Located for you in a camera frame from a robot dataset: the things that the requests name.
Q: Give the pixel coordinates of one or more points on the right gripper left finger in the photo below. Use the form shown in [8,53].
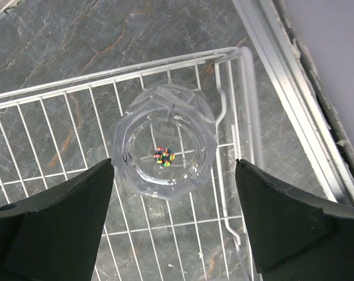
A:
[55,234]

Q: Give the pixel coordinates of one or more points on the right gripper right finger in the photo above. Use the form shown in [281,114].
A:
[294,235]

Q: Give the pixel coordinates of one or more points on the clear cup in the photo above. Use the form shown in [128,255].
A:
[165,143]

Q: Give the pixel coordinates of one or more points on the white wire dish rack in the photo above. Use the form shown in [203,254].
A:
[51,133]

